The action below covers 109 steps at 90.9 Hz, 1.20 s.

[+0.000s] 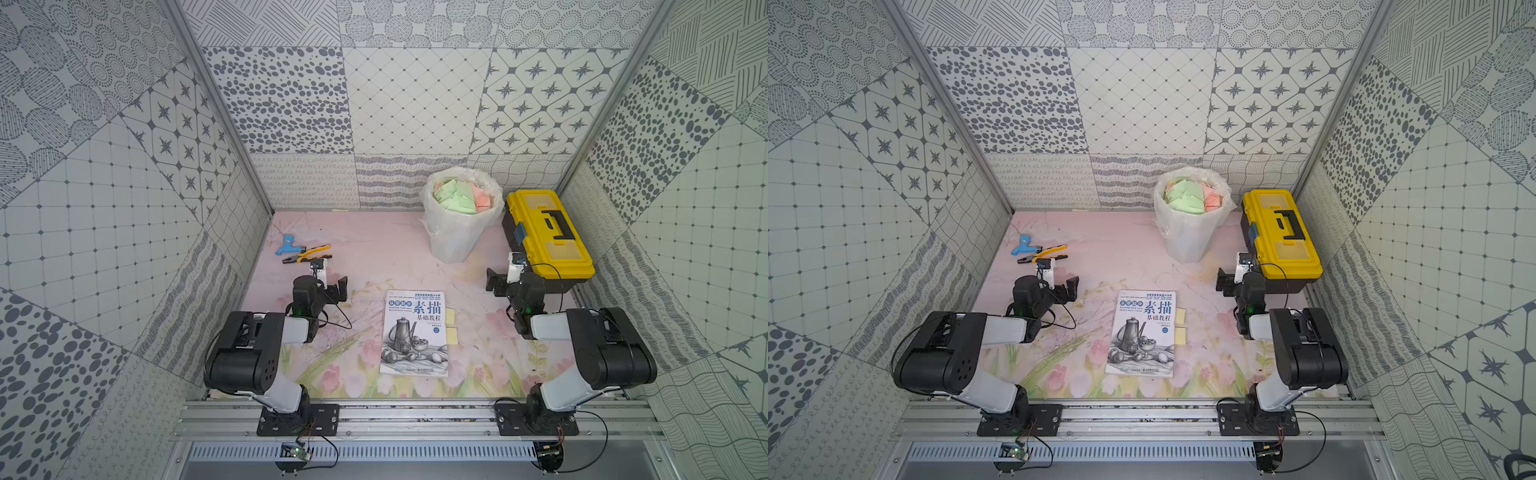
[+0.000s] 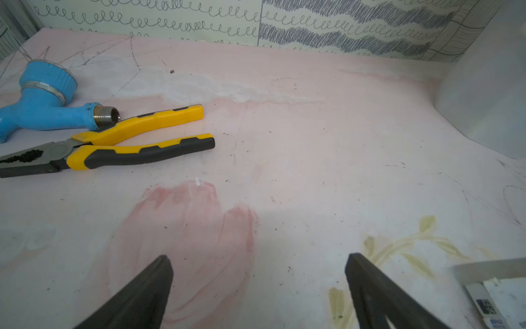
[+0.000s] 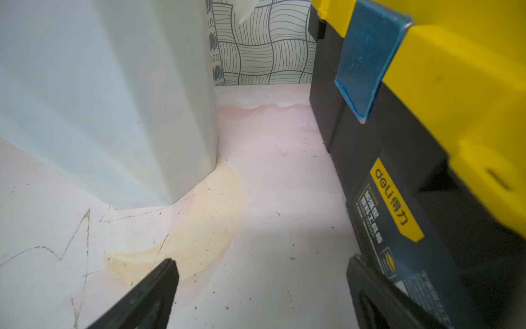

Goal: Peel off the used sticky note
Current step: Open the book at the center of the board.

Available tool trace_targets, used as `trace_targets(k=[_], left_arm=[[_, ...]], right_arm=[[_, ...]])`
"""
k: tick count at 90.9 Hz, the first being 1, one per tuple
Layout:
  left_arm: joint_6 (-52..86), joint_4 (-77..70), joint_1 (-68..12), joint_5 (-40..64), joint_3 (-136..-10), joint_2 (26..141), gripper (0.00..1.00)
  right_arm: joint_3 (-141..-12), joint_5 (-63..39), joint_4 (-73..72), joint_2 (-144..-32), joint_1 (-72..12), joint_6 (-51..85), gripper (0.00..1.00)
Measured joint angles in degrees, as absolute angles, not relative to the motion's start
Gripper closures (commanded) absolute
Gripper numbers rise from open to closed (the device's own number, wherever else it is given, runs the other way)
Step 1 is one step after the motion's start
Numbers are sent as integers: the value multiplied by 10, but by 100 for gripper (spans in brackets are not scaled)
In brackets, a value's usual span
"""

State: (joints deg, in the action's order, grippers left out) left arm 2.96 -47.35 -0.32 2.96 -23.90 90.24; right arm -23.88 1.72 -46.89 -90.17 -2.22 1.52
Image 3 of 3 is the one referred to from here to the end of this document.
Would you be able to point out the yellow black toolbox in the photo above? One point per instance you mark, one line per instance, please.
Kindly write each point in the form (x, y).
(421, 105)

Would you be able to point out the white trash bin with liner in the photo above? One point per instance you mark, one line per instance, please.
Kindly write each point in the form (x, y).
(116, 95)

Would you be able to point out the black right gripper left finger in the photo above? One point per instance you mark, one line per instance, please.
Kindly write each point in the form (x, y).
(148, 304)

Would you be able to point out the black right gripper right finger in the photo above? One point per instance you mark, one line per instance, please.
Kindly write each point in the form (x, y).
(379, 304)

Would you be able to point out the floral pink table mat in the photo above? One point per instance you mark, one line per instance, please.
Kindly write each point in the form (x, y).
(262, 242)

